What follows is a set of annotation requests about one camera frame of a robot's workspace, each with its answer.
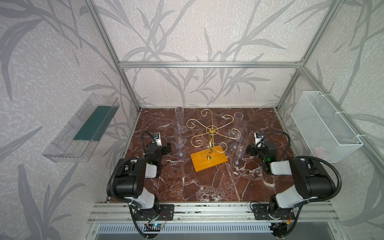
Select clear wine glass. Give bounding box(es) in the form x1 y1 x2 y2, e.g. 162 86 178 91
175 128 187 149
175 107 187 133
175 138 187 160
233 138 248 165
229 129 242 152

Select round wine glass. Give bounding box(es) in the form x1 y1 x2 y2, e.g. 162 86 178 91
232 112 245 142

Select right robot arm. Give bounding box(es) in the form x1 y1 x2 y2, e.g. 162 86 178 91
246 141 342 220

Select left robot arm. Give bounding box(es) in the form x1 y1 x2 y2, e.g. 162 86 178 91
107 143 172 215

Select yellow wooden rack base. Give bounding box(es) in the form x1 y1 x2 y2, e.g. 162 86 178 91
191 146 228 172

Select green circuit board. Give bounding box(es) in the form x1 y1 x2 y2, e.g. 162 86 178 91
144 223 166 232

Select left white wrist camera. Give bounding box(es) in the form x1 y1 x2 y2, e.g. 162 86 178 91
152 133 162 146

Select gold wire glass rack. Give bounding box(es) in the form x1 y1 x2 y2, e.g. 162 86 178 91
186 109 234 152

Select left black corrugated cable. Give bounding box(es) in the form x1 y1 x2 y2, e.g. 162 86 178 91
106 130 155 203

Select black corrugated cable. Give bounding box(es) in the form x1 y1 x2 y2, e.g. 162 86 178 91
106 130 155 203
256 131 343 203

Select white wire mesh basket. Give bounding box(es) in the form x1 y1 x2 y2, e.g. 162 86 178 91
291 91 364 163

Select right black corrugated cable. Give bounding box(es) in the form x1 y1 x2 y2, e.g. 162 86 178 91
256 131 343 203

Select clear plastic wall bin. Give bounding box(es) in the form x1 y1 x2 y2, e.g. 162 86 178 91
43 94 120 163

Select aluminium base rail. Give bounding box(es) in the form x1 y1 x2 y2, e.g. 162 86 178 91
81 202 349 240

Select aluminium frame struts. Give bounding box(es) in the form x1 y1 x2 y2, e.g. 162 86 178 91
94 1 384 203

